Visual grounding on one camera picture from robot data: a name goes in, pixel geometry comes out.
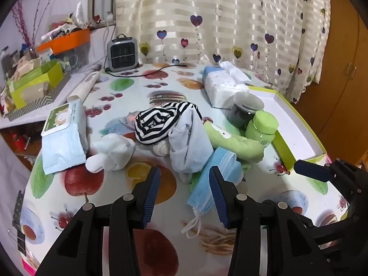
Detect grey desk heater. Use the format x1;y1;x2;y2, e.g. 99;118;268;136
107;34;140;73

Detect clear plastic item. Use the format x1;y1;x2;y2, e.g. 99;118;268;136
119;115;139;133

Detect green cardboard box lid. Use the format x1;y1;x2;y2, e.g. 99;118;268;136
7;62;58;90

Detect white wrapped roll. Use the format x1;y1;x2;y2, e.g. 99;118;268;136
67;71;101;103

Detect white tissue pack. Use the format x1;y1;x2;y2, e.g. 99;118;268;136
203;61;252;108

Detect wet wipes pack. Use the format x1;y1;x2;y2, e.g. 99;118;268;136
41;98;88;175

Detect black white striped sock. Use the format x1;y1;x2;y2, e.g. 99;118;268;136
135;101;202;146

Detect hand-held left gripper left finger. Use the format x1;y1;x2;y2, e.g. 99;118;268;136
34;166;161;276

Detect orange plastic bin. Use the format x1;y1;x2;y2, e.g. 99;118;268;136
37;29;91;55

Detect green rabbit towel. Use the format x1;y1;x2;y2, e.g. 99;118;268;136
203;120;265;173

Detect blue face mask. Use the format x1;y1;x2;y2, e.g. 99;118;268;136
181;147;245;239

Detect white charger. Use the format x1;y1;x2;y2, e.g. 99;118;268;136
102;11;114;43

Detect green-edged white box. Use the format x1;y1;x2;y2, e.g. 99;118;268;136
247;86;327;171

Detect pile of packets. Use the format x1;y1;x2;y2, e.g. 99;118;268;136
42;2;89;42

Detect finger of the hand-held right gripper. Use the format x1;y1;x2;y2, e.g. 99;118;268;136
300;214;357;250
294;158;368;207

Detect clear storage container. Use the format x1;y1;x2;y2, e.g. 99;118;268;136
53;44;90;69

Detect green plastic jar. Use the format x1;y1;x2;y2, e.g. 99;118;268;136
245;111;279;147

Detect black heater cable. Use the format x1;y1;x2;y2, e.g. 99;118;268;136
104;55;199;78

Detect dark clear plastic jar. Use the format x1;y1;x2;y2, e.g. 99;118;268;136
228;91;265;128

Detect purple decorative twigs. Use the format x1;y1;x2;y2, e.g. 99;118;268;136
11;0;62;52

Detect wooden wardrobe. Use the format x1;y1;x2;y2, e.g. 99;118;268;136
293;0;368;167

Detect grey chevron tray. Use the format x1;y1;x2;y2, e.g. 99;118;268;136
4;72;72;121

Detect green cardboard box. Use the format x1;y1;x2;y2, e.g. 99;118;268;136
10;63;64;110

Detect light grey cloth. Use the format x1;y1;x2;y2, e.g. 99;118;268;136
168;105;219;184

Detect beige sock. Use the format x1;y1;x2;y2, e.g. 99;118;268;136
152;139;173;157

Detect fruit print tablecloth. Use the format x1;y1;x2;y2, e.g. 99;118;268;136
21;62;350;276

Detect heart print striped curtain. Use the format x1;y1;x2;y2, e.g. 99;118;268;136
113;0;331;104

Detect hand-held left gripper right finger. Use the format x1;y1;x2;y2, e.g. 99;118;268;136
209;165;335;276

